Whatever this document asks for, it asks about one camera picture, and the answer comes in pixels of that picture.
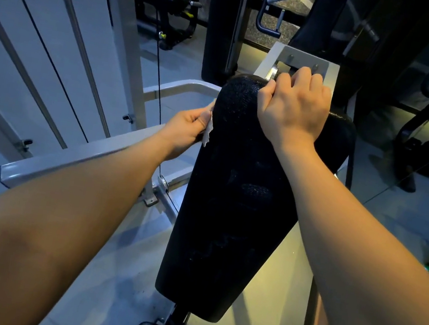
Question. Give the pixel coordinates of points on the black pillar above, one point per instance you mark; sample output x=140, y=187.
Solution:
x=222, y=25

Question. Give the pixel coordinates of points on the grey gym machine frame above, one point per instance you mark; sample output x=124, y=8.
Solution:
x=75, y=154

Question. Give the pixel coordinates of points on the person's left forearm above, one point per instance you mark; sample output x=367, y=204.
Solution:
x=41, y=229

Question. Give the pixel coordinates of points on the person's left hand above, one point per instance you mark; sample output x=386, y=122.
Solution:
x=185, y=130

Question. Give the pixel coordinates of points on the chrome guide rod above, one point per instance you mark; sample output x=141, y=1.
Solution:
x=83, y=55
x=23, y=68

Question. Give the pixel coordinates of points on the black padded backrest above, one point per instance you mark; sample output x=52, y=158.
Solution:
x=230, y=212

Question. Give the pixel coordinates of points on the beige cleaning cloth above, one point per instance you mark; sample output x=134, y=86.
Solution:
x=207, y=134

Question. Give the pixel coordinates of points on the person's right forearm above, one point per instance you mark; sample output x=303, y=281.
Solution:
x=365, y=269

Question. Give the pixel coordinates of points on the person's right hand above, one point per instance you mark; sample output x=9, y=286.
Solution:
x=294, y=108

